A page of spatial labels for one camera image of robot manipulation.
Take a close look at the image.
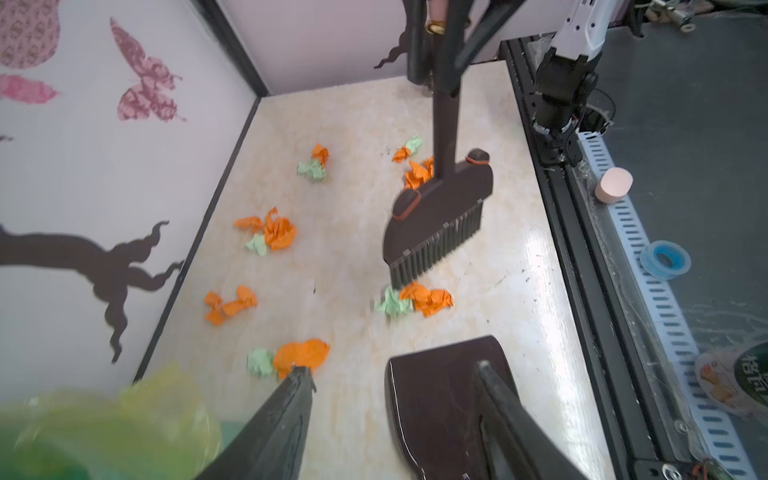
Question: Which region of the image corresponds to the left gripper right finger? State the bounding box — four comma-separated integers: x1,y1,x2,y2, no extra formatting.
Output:
473,360,585,480

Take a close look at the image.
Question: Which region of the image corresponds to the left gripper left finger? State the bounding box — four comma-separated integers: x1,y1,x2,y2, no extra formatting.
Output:
197,367,316,480

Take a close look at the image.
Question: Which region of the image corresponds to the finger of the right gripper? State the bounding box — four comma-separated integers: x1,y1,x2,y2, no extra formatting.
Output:
403,0,431,84
454,0,525,74

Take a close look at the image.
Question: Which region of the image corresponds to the dark brown dustpan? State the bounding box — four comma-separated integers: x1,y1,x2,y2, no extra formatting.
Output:
385,335,516,479

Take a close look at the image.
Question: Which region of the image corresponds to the dark brown hand broom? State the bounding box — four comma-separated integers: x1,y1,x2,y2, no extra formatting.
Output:
382,0,495,290

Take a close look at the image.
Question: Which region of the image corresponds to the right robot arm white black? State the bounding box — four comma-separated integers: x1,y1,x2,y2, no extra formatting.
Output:
394,1,615,166

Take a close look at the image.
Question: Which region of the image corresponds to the orange green scrap near bin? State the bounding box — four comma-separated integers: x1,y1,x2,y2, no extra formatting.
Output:
246,339,331,379

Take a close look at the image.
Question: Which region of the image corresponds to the yellow-green bin liner bag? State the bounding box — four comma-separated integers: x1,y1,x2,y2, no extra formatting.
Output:
1,365,223,479

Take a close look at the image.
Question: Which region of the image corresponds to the orange scrap right front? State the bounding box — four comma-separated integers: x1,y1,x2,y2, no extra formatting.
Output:
392,135,435,189

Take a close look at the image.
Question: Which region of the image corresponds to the orange paper scrap back left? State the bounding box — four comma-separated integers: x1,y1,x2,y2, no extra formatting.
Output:
204,285,259,326

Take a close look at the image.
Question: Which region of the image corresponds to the green orange scrap back right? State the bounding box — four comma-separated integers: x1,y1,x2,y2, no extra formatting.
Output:
297,144,330,181

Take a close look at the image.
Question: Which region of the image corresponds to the pink oval object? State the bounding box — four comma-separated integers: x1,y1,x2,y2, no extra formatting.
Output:
594,167,634,205

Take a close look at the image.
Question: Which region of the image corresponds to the orange green scrap back centre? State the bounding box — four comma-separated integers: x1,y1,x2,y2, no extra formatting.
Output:
233,208,298,256

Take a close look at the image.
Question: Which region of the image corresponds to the round can lid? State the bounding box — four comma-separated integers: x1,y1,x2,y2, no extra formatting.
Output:
694,341,767,420

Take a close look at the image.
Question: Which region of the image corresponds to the blue tape roll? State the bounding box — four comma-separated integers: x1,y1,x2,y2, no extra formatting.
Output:
639,240,692,281

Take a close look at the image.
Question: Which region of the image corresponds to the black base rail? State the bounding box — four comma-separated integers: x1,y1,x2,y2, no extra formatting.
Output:
500,38,716,479

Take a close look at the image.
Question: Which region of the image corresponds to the white slotted cable duct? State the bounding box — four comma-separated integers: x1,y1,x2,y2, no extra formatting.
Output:
578,133,767,479

